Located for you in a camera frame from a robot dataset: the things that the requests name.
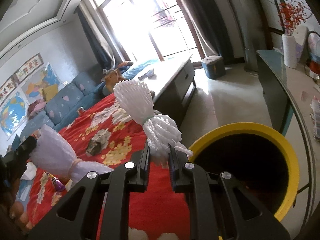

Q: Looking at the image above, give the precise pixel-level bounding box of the right calligraphy frame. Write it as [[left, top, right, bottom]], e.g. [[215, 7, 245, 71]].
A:
[[14, 53, 44, 84]]

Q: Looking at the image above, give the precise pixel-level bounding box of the crumpled green snack packet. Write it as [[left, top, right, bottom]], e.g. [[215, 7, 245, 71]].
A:
[[85, 140, 101, 157]]

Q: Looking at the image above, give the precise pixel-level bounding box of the round black framed mirror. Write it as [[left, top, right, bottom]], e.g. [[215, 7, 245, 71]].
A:
[[307, 31, 320, 64]]

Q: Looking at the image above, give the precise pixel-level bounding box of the dark right curtain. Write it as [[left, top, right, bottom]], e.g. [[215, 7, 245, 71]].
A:
[[182, 0, 245, 65]]

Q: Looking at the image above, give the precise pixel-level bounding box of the person left hand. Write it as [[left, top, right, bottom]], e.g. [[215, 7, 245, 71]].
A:
[[4, 177, 34, 233]]

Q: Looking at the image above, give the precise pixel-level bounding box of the pile of pink clothes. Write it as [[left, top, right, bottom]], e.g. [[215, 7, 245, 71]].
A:
[[27, 99, 46, 120]]

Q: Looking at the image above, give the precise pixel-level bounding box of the yellow cushion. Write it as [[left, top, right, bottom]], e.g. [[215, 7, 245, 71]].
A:
[[43, 84, 58, 102]]

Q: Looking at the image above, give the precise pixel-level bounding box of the pastel bead box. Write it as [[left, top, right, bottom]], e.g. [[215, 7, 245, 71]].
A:
[[310, 96, 320, 141]]

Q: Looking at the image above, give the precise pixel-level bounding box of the red drink can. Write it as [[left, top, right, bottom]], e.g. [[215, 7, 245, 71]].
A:
[[77, 107, 85, 115]]

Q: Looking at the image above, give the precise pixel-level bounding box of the dark left curtain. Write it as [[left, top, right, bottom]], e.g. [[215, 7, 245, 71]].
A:
[[75, 5, 116, 70]]

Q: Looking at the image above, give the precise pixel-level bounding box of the white foam net bundle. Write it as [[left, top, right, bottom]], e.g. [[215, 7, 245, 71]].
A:
[[113, 80, 193, 166]]

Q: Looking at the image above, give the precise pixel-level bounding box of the white cylindrical vase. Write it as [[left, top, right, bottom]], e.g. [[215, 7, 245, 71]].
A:
[[282, 34, 297, 68]]

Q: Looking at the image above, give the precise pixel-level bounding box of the left calligraphy frame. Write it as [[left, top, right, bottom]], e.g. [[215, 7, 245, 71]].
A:
[[0, 76, 16, 105]]

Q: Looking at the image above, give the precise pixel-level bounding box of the tv cabinet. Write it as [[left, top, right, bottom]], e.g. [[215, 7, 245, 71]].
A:
[[257, 50, 319, 237]]

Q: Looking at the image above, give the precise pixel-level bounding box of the world map poster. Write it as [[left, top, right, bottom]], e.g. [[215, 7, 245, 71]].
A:
[[1, 92, 27, 138]]

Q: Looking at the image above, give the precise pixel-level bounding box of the calligraphy frame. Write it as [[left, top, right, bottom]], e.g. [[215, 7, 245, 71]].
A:
[[0, 76, 16, 105], [14, 53, 44, 84]]

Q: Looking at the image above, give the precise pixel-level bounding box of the small blue storage stool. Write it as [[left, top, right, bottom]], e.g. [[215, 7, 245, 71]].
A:
[[201, 55, 226, 80]]

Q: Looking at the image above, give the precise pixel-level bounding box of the blue sectional sofa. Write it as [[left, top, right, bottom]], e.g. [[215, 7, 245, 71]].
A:
[[10, 59, 158, 145]]

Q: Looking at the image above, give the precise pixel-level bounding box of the purple candy wrapper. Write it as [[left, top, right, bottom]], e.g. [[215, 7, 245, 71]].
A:
[[46, 172, 65, 192]]

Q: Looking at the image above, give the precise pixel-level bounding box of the dark curtain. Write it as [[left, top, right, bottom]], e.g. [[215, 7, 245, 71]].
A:
[[182, 0, 245, 65], [75, 5, 116, 70]]

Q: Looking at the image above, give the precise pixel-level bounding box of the yellow rimmed black trash bin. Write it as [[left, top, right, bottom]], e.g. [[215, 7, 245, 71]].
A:
[[189, 122, 299, 220]]

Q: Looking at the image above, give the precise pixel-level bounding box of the grey standing air conditioner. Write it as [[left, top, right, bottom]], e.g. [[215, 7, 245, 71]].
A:
[[229, 0, 273, 74]]

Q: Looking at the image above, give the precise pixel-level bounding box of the china map poster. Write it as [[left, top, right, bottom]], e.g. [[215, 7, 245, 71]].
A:
[[21, 63, 61, 104]]

